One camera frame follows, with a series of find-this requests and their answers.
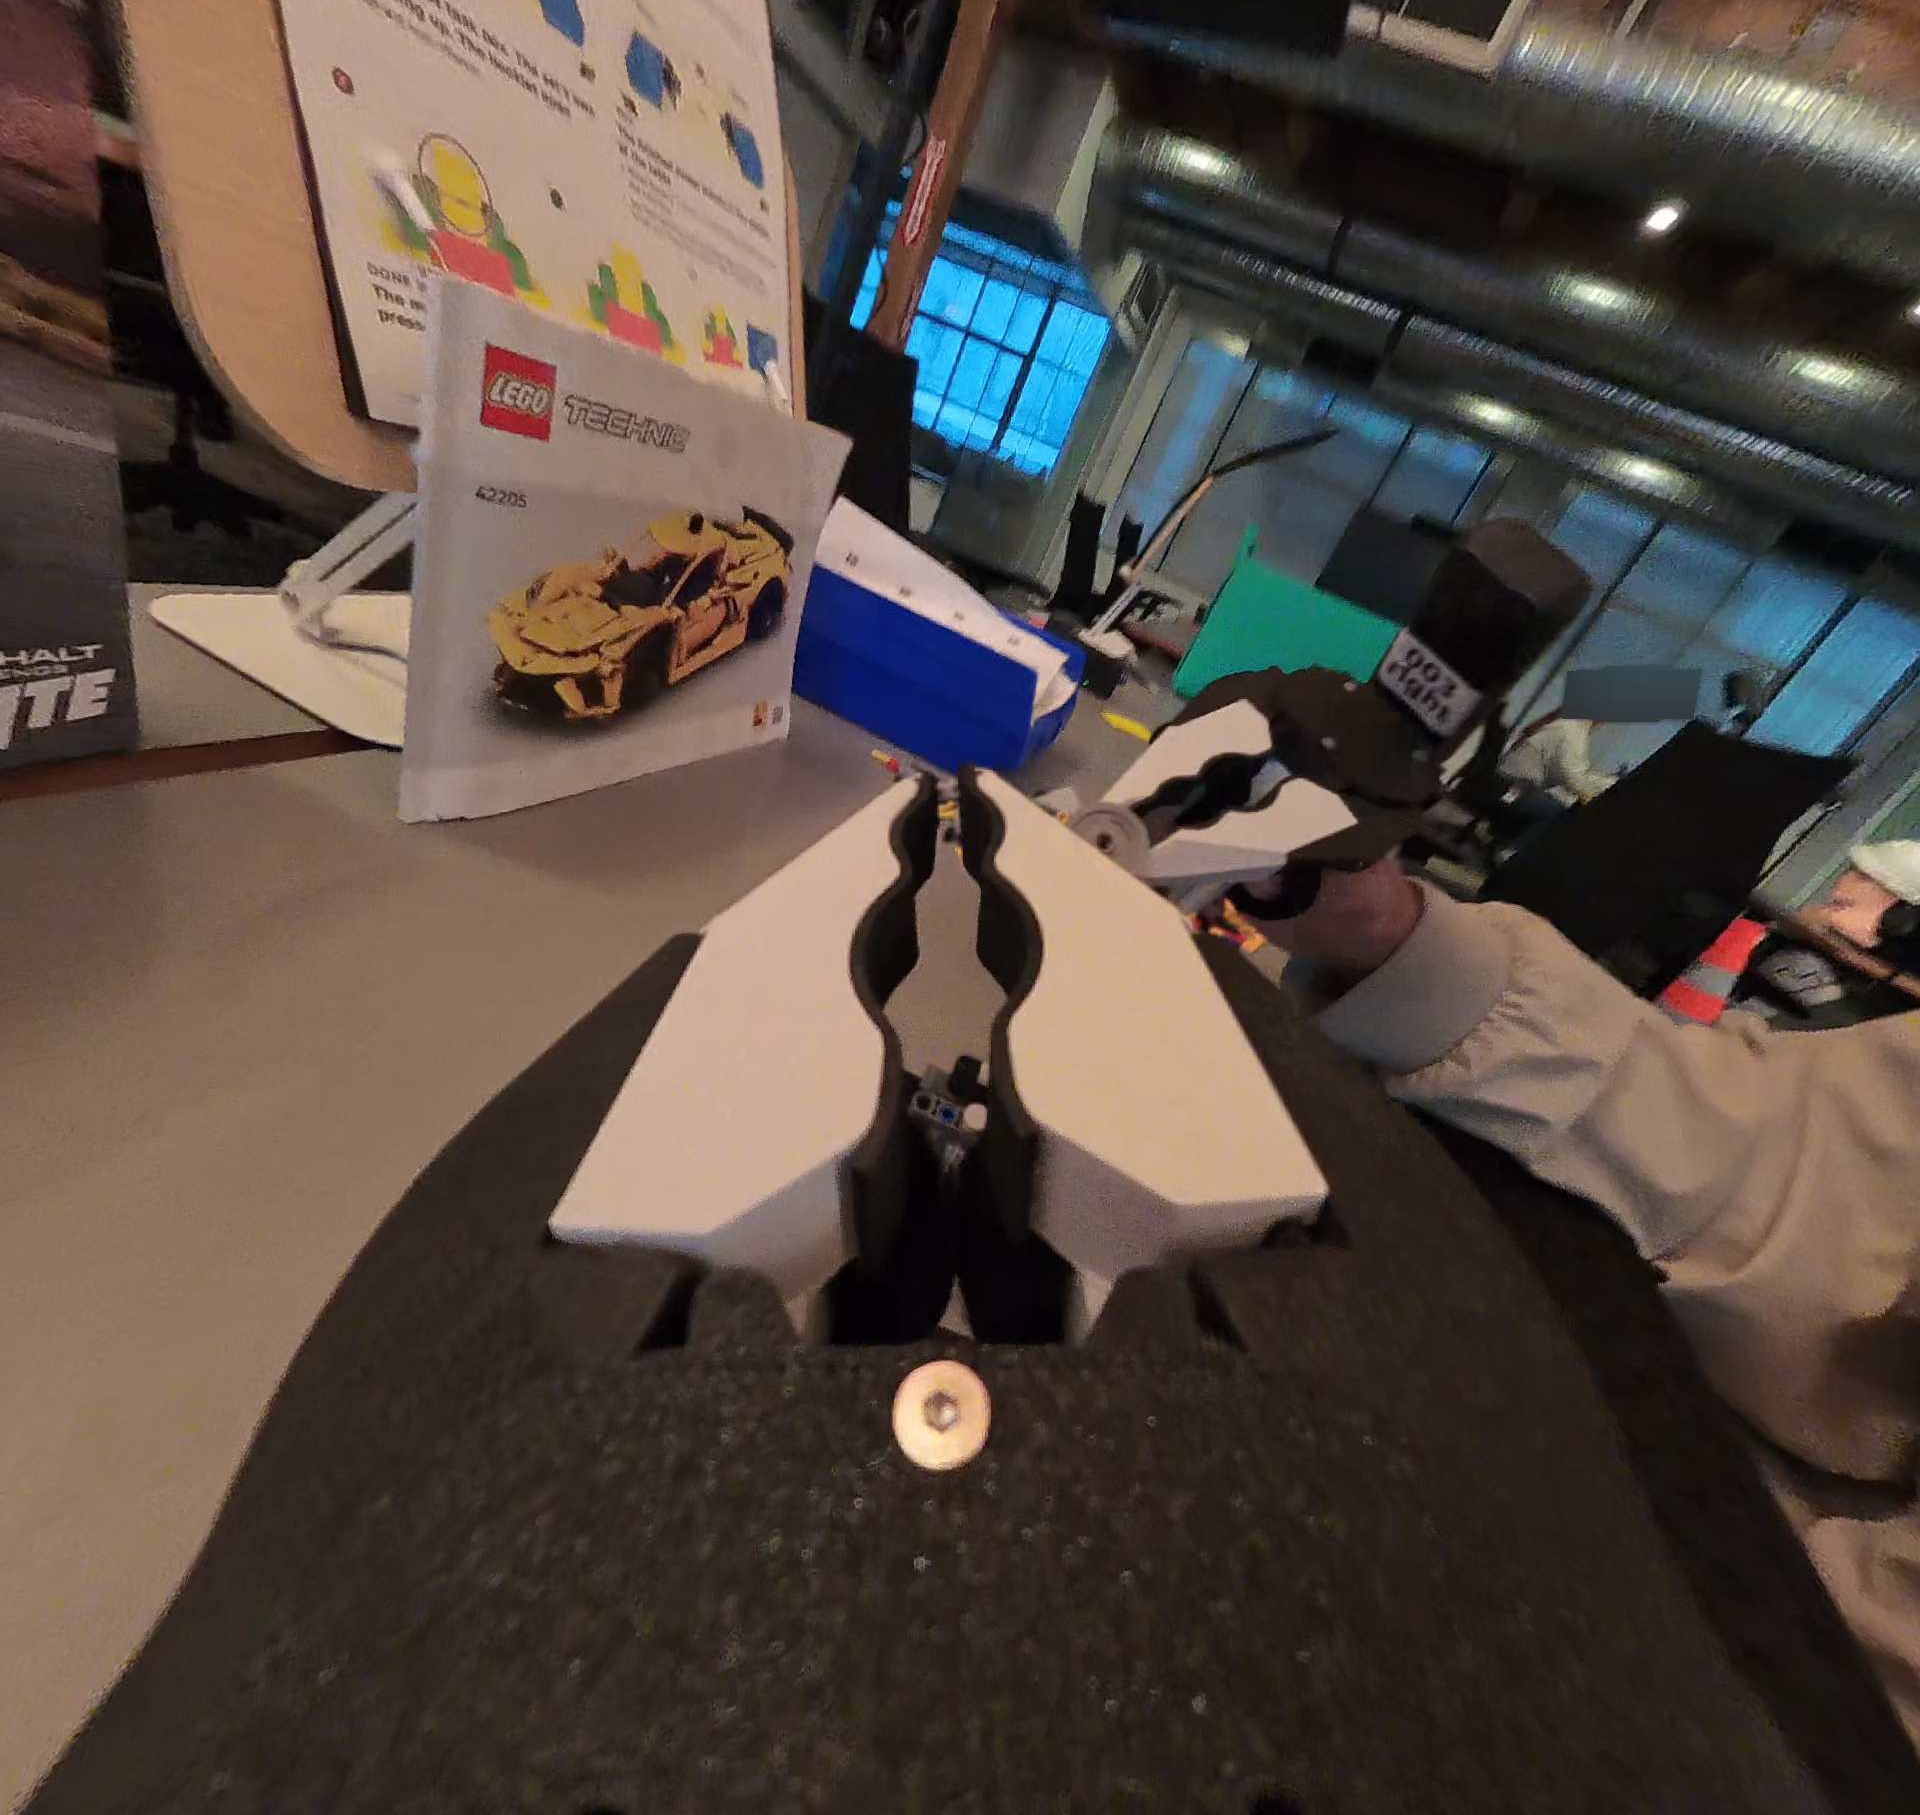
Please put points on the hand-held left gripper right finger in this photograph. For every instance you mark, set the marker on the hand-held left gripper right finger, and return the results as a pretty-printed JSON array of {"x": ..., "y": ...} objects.
[{"x": 1155, "y": 1080}]

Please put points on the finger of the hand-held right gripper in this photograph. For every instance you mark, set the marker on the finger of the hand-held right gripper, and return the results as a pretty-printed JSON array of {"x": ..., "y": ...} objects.
[
  {"x": 1201, "y": 752},
  {"x": 1259, "y": 834}
]

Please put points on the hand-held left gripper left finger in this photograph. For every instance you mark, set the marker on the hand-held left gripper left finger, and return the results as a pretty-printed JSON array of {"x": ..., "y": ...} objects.
[{"x": 735, "y": 1080}]

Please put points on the toy car chassis assembly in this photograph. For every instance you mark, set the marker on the toy car chassis assembly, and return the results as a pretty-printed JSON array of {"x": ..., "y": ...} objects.
[{"x": 1113, "y": 838}]

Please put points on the pile of toy brick pieces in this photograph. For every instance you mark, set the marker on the pile of toy brick pieces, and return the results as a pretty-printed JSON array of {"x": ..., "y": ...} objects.
[{"x": 914, "y": 781}]

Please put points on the person's right forearm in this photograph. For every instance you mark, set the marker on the person's right forearm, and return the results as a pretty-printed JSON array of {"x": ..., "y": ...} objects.
[{"x": 1650, "y": 1126}]

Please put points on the grey desk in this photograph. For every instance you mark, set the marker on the grey desk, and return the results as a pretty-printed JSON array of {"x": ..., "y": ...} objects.
[{"x": 300, "y": 1021}]

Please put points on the person's right hand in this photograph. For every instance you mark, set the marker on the person's right hand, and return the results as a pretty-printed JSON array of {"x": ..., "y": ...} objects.
[{"x": 1358, "y": 922}]

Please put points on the teal green panel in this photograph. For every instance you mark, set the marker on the teal green panel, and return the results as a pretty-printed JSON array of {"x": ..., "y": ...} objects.
[{"x": 1275, "y": 624}]

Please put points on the blue plastic bin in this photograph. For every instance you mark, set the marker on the blue plastic bin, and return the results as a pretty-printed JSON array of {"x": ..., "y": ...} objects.
[{"x": 899, "y": 677}]

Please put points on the orange traffic cone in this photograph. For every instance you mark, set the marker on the orange traffic cone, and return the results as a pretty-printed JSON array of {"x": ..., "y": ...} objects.
[{"x": 1717, "y": 969}]

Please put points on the paned window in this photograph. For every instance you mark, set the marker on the paned window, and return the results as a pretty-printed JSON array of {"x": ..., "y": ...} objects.
[{"x": 990, "y": 361}]

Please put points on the Lego instruction booklet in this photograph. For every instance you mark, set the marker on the Lego instruction booklet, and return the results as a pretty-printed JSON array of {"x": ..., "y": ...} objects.
[{"x": 601, "y": 570}]

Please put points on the white poster stand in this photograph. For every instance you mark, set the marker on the white poster stand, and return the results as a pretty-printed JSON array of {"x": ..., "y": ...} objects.
[{"x": 300, "y": 645}]

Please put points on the brown strip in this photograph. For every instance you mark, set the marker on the brown strip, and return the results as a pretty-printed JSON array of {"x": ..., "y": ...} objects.
[{"x": 181, "y": 766}]

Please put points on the red brown pipe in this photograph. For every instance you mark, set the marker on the red brown pipe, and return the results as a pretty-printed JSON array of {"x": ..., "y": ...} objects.
[{"x": 945, "y": 165}]

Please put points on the black Lego set box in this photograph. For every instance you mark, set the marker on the black Lego set box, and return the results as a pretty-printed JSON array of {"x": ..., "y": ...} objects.
[{"x": 61, "y": 615}]

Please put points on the person's beige jacket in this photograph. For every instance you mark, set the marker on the person's beige jacket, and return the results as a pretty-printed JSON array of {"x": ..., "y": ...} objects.
[{"x": 1860, "y": 1575}]

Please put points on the instruction poster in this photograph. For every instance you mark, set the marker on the instruction poster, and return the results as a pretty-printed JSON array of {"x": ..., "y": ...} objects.
[{"x": 525, "y": 90}]

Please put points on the plywood backing board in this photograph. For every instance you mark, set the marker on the plywood backing board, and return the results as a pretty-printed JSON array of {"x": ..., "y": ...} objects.
[{"x": 210, "y": 196}]

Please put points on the silver ventilation duct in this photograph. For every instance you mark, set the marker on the silver ventilation duct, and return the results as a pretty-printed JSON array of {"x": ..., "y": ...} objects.
[{"x": 1650, "y": 121}]

